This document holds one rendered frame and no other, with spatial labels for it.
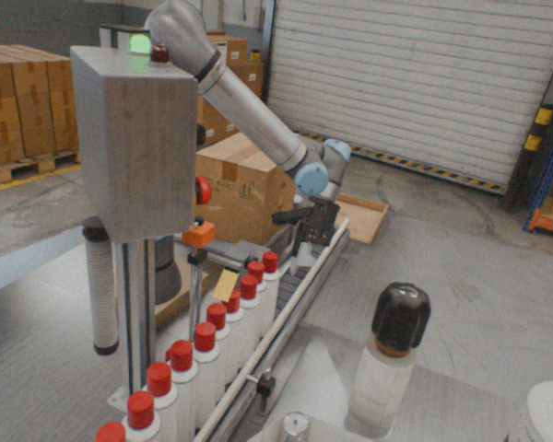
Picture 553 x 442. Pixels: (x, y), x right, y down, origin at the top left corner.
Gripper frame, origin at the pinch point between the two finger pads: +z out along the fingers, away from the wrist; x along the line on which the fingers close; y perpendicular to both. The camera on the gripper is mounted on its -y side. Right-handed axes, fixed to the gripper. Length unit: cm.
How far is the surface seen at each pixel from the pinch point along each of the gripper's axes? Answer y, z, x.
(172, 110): 0, -17, -71
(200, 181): 0, -11, -62
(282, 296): 0.1, 7.0, -1.2
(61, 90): -279, -68, 175
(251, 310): 2.7, 7.3, -32.1
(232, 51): -192, -169, 272
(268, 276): 1.6, 1.1, -24.0
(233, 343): 2.0, 13.8, -33.9
